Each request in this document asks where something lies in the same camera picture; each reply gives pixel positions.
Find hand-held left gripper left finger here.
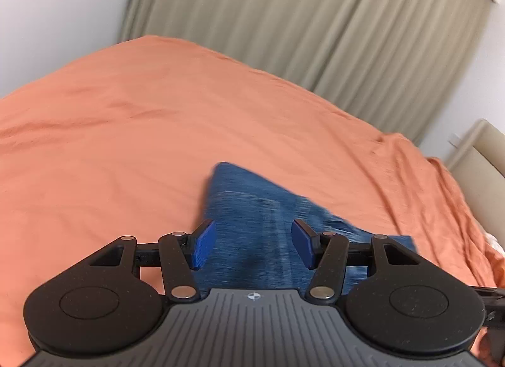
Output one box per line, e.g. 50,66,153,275
89,219,217,305

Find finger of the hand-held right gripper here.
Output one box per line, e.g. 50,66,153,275
472,287,505,329

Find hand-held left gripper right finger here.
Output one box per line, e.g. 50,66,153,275
291,219,419,305

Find blue denim pants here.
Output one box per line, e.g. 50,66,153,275
193,161,419,300

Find floral white cloth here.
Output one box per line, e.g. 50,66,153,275
483,231,505,256

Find orange duvet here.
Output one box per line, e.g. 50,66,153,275
379,133,505,291

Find beige padded headboard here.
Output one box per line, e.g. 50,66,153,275
446,118,505,234

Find orange bed sheet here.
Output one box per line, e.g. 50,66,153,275
0,35,505,367

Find beige curtain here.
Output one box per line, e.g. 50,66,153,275
118,0,495,147

